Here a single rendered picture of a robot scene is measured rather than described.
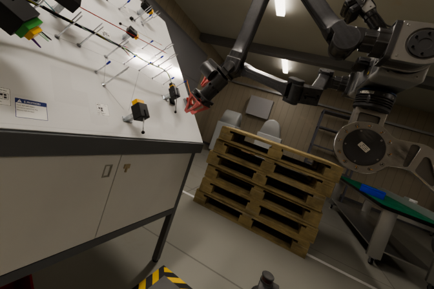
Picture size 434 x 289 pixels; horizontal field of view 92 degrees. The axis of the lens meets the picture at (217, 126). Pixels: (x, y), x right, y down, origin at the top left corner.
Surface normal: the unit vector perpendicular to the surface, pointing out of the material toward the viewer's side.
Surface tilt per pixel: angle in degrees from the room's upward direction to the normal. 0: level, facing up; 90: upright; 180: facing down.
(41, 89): 49
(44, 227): 90
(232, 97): 90
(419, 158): 90
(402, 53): 90
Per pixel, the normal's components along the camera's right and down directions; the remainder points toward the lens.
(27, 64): 0.85, -0.39
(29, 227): 0.84, 0.31
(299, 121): -0.33, -0.07
